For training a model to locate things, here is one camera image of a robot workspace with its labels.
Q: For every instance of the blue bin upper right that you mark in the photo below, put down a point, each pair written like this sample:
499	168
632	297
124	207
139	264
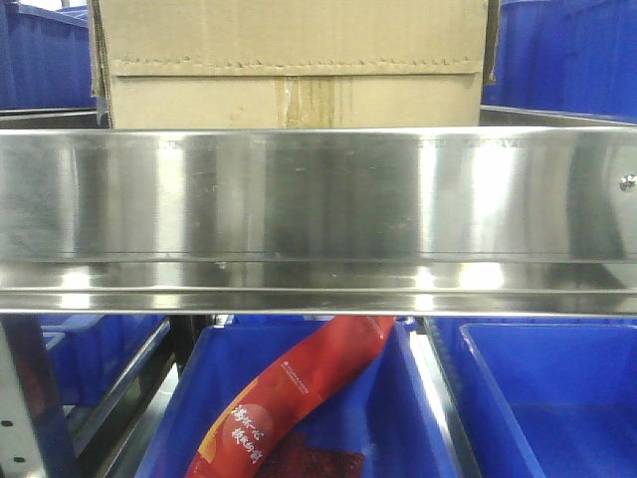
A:
566	56

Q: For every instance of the stainless steel shelf rail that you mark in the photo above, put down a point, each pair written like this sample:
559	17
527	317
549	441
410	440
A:
535	221

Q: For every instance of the blue bin upper left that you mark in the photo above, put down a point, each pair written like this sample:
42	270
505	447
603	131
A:
45	58

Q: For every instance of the red snack package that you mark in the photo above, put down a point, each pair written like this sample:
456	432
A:
263	413

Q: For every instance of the blue bin lower middle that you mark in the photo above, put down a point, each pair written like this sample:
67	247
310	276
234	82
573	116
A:
337	398

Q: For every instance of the blue bin lower left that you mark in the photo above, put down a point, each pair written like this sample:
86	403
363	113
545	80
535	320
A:
88	352

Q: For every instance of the plain torn cardboard box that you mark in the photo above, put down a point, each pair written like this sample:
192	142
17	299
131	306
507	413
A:
292	64

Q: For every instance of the blue bin lower right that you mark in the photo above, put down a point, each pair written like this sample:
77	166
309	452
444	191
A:
544	398

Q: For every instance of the blue bin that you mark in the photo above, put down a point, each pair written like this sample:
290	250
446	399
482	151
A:
45	58
566	56
337	398
88	352
544	398

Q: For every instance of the grey shelf upright post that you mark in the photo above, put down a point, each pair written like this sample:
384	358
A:
35	437

